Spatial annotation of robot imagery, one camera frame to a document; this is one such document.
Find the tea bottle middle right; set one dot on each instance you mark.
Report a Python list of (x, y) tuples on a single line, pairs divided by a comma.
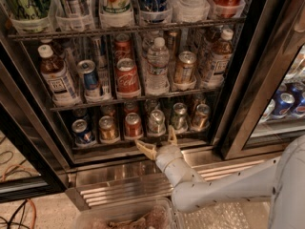
[(218, 57)]

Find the gold can bottom left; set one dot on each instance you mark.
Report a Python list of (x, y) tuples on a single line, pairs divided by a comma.
[(107, 128)]

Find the blue pepsi can right fridge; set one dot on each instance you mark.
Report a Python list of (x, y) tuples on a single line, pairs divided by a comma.
[(283, 103)]

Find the red coca-cola can middle shelf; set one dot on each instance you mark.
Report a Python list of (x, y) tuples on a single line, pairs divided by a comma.
[(126, 76)]

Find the gold can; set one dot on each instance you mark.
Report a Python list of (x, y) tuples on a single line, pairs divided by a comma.
[(200, 116), (107, 128)]

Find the tea bottle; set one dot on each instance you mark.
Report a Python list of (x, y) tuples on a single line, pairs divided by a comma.
[(218, 57), (56, 74)]

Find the right clear plastic bin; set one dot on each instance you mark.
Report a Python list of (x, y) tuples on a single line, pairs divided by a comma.
[(236, 215)]

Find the blue pepsi can bottom shelf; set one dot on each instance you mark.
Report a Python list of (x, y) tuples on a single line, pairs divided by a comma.
[(82, 132)]

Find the gold can middle shelf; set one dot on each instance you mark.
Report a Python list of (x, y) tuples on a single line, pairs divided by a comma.
[(184, 67)]

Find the clear plastic bin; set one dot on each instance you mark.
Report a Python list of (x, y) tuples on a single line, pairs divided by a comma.
[(152, 213), (236, 215)]

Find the red can bottom shelf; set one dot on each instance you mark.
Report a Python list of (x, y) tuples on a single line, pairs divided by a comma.
[(133, 126)]

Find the green can bottom shelf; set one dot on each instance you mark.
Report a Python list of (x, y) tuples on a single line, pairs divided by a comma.
[(179, 116)]

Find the clear water bottle middle shelf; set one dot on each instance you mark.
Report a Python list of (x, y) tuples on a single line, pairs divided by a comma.
[(158, 58)]

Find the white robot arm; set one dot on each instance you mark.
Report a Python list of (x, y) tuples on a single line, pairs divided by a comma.
[(281, 180)]

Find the gold can bottom right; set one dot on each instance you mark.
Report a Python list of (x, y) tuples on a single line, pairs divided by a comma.
[(200, 116)]

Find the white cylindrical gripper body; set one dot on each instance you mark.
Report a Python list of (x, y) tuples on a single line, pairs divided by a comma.
[(166, 154)]

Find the blue can middle shelf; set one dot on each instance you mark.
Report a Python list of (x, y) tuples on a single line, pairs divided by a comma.
[(87, 71)]

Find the left clear plastic bin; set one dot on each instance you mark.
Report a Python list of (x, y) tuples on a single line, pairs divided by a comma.
[(152, 213)]

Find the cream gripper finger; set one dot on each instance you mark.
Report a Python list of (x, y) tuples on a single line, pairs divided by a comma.
[(172, 136), (149, 150)]

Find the right fridge glass door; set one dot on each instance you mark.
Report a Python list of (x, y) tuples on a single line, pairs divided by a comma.
[(248, 136)]

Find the steel fridge bottom grille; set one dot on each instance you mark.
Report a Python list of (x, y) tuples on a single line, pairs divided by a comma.
[(140, 178)]

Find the green bottle top left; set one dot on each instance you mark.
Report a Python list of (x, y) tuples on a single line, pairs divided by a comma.
[(29, 9)]

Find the tea bottle middle left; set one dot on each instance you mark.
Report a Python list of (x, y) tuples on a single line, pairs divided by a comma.
[(56, 74)]

